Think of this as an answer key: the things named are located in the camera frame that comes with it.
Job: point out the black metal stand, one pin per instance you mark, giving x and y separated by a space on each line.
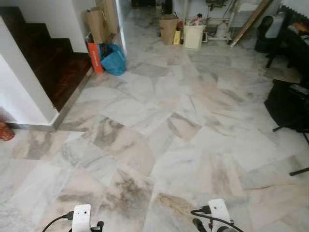
299 170

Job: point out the red round object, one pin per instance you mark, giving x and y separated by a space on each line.
6 131

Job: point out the black fabric case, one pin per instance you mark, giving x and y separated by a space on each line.
287 106

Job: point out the dark wooden staircase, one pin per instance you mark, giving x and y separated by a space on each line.
53 67

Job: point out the blue plastic bag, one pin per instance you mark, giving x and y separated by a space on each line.
115 60

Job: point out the orange box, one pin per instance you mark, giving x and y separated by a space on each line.
95 58

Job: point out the white plastic bin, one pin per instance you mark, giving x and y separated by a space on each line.
194 37

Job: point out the small yellow container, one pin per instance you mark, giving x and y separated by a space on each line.
176 37

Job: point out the black chair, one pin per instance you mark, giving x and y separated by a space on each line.
263 41

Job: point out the white plastic jug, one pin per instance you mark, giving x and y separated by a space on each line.
221 31

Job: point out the small brown paper bag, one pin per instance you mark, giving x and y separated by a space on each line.
169 31

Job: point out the black desk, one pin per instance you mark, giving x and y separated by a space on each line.
299 48

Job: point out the large brown paper bag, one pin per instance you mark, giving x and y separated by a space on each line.
99 21

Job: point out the long wooden plank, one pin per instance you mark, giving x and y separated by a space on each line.
252 24

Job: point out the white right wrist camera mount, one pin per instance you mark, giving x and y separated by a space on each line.
219 212

